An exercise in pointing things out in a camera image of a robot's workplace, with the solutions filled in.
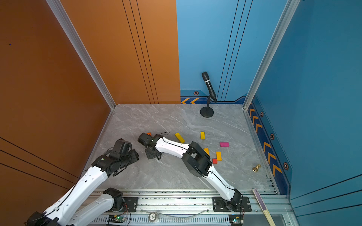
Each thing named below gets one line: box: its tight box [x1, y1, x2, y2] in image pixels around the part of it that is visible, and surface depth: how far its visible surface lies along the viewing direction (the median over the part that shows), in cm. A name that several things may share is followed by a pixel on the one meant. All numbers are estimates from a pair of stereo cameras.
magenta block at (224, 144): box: [219, 142, 230, 148], surface depth 98 cm
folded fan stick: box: [251, 187, 276, 226], surface depth 73 cm
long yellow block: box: [174, 132, 186, 144], surface depth 102 cm
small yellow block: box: [200, 131, 206, 140], surface depth 102 cm
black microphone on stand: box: [199, 71, 218, 118], surface depth 102 cm
